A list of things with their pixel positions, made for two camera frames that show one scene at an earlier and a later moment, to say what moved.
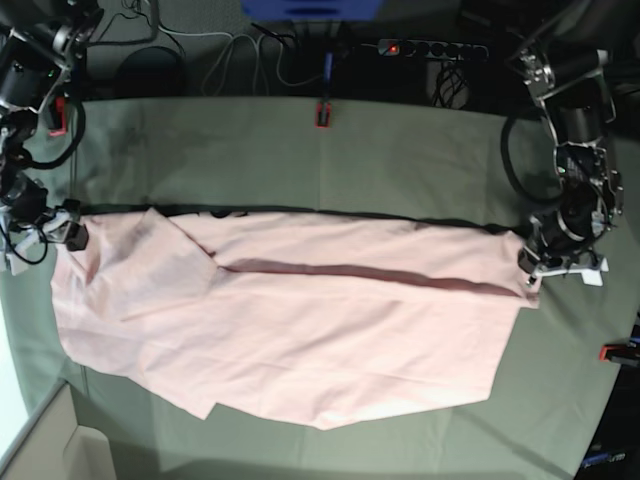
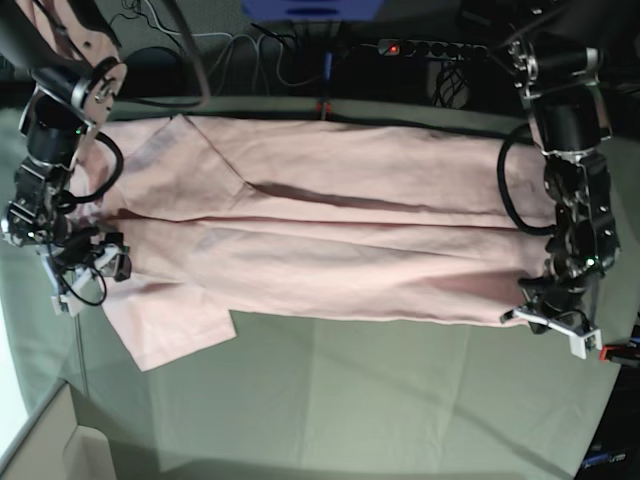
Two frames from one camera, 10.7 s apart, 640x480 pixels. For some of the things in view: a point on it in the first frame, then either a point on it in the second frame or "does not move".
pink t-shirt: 326,321 to 323,220
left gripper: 29,206 to 83,252
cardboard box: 58,448 does not move
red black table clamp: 322,119 does not move
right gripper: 561,249 to 567,305
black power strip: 432,50 does not move
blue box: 312,10 does not move
